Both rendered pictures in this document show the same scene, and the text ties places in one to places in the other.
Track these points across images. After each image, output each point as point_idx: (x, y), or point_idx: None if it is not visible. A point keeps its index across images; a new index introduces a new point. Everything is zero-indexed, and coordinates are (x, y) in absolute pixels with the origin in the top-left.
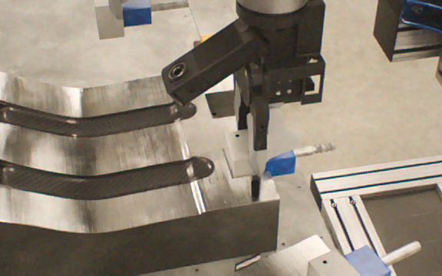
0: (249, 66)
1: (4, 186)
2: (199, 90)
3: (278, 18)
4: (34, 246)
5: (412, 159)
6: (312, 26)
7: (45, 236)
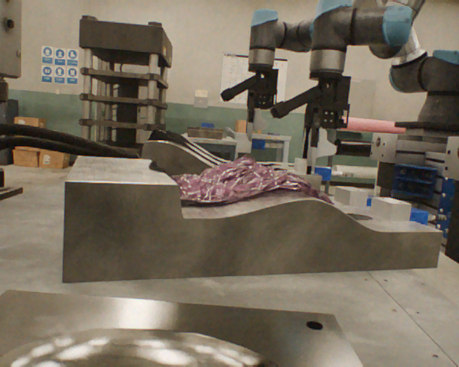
0: (312, 102)
1: (184, 146)
2: (287, 109)
3: (328, 72)
4: (191, 170)
5: None
6: (344, 87)
7: (198, 165)
